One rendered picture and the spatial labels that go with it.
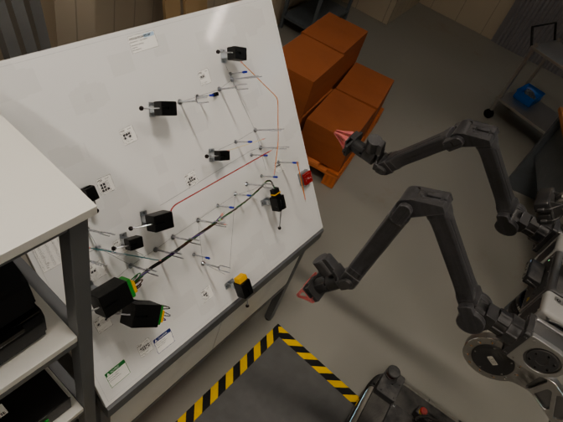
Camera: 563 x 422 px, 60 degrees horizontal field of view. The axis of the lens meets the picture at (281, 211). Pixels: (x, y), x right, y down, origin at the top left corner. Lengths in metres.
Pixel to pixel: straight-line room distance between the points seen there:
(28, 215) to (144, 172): 0.80
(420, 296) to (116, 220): 2.39
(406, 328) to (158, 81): 2.27
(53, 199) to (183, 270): 0.94
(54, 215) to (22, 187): 0.07
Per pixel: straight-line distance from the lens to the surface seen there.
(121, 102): 1.54
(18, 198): 0.84
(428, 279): 3.60
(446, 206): 1.32
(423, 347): 3.25
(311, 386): 2.82
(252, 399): 2.70
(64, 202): 0.83
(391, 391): 2.66
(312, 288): 1.69
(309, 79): 3.48
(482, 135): 1.67
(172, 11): 3.74
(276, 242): 2.02
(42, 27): 2.93
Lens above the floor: 2.46
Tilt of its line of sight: 45 degrees down
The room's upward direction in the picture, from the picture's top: 21 degrees clockwise
